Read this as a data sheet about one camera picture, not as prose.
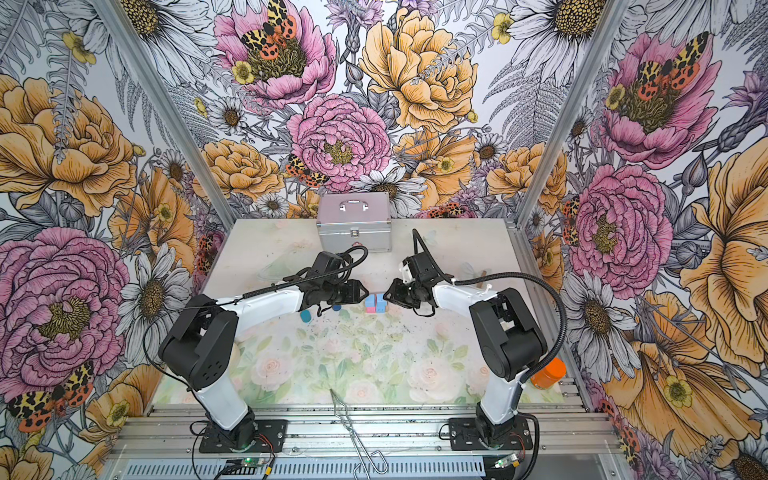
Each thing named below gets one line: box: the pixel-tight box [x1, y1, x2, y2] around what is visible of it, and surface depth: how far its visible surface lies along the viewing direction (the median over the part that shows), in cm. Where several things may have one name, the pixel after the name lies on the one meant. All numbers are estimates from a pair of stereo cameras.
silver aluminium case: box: [317, 192, 392, 253], surface depth 107 cm
